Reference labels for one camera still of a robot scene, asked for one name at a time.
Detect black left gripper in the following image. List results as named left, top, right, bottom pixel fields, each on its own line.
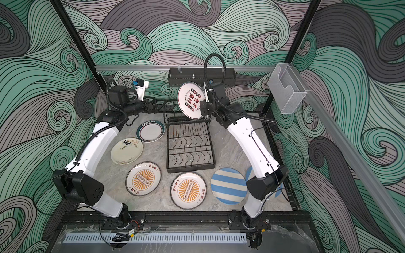
left=123, top=95, right=167, bottom=119

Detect white plate green flower outline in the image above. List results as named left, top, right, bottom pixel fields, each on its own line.
left=203, top=83, right=213, bottom=103

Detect white plate red characters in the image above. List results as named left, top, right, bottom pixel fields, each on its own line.
left=177, top=82, right=206, bottom=120

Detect blue striped plate large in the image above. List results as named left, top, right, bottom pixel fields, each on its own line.
left=211, top=168, right=247, bottom=205

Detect blue striped plate right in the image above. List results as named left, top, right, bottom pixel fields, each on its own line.
left=246, top=166, right=287, bottom=200

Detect clear acrylic wall box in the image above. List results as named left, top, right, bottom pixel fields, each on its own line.
left=267, top=63, right=307, bottom=114

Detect white slotted cable duct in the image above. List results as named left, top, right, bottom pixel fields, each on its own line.
left=62, top=233, right=247, bottom=244

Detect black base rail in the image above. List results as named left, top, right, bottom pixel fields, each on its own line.
left=90, top=210, right=315, bottom=232

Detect black wire dish rack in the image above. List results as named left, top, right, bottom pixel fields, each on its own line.
left=160, top=100, right=216, bottom=174

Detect orange sunburst plate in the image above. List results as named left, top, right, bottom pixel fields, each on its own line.
left=125, top=162, right=161, bottom=197
left=170, top=172, right=207, bottom=210

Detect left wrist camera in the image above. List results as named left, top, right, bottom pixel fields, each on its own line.
left=133, top=79, right=149, bottom=101

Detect cream plate black drawing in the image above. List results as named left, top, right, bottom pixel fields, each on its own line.
left=111, top=138, right=143, bottom=165

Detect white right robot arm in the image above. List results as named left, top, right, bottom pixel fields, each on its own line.
left=200, top=53, right=289, bottom=229

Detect aluminium rail back wall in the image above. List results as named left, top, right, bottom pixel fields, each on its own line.
left=95, top=64, right=275, bottom=72

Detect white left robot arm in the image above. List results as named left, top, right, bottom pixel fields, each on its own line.
left=52, top=79, right=156, bottom=219

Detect green-rimmed white plate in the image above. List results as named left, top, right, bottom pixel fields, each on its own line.
left=137, top=120, right=166, bottom=143

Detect aluminium rail right wall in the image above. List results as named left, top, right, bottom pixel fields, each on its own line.
left=289, top=64, right=405, bottom=244

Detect black wall-mounted tray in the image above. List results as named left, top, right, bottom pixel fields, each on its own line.
left=168, top=67, right=236, bottom=87

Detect aluminium rail wall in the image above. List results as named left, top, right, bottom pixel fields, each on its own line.
left=95, top=64, right=275, bottom=72
left=289, top=64, right=405, bottom=244

